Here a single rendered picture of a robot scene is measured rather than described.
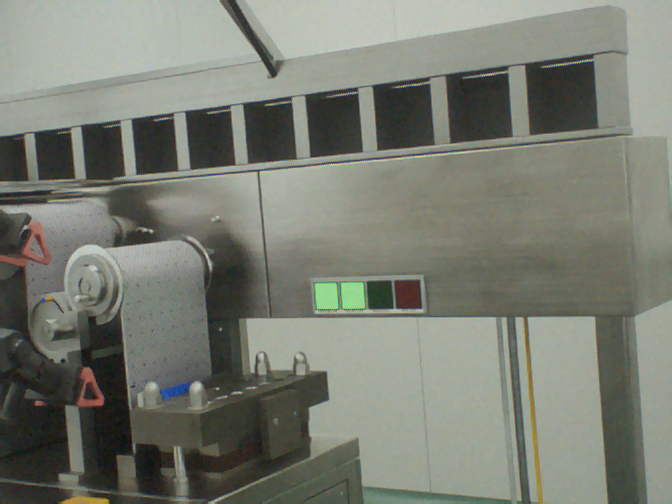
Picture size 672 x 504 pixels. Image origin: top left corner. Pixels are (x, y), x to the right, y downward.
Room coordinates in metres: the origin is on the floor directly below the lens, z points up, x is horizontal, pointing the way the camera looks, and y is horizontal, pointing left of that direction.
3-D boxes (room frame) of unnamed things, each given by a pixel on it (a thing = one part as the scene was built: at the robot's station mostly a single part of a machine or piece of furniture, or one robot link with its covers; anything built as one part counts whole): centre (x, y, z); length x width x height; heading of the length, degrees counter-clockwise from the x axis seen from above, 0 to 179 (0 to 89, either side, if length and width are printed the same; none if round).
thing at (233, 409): (2.04, 0.21, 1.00); 0.40 x 0.16 x 0.06; 147
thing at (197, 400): (1.88, 0.26, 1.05); 0.04 x 0.04 x 0.04
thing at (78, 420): (1.98, 0.50, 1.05); 0.06 x 0.05 x 0.31; 147
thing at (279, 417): (2.00, 0.12, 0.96); 0.10 x 0.03 x 0.11; 147
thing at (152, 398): (1.92, 0.34, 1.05); 0.04 x 0.04 x 0.04
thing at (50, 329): (1.95, 0.52, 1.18); 0.04 x 0.02 x 0.04; 57
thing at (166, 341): (2.07, 0.33, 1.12); 0.23 x 0.01 x 0.18; 147
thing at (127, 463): (2.07, 0.33, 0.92); 0.28 x 0.04 x 0.04; 147
